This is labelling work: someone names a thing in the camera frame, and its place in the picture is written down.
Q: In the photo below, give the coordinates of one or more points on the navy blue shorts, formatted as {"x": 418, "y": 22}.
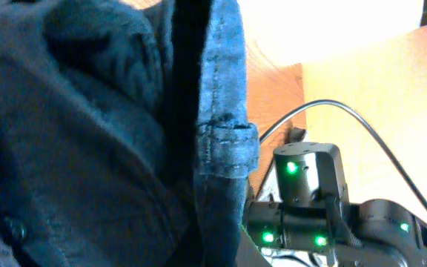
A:
{"x": 124, "y": 134}

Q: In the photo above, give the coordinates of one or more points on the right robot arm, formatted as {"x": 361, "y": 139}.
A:
{"x": 314, "y": 214}

